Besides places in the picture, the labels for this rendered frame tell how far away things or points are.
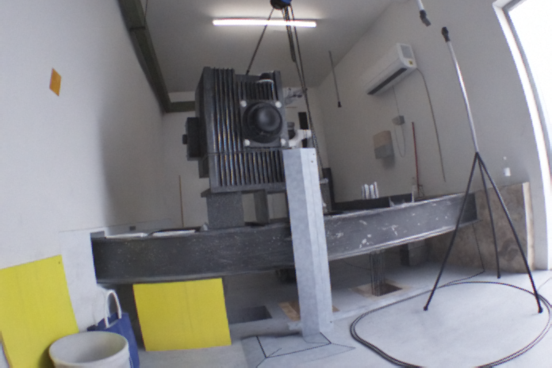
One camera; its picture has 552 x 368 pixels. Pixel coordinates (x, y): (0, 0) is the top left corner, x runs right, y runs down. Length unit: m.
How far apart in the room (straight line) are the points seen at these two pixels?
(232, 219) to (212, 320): 0.58
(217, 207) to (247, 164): 0.30
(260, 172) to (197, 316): 0.89
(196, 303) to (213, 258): 0.27
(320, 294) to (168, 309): 0.83
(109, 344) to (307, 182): 1.23
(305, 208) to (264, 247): 0.34
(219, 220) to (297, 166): 0.52
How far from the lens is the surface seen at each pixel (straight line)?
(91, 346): 1.26
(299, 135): 2.98
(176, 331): 1.76
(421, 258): 3.15
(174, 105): 5.23
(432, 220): 2.27
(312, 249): 1.63
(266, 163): 1.74
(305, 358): 1.54
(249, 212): 4.78
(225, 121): 1.73
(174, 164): 5.08
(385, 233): 2.02
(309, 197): 1.62
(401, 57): 3.22
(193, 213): 4.99
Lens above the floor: 0.77
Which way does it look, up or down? 9 degrees up
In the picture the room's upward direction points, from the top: 6 degrees counter-clockwise
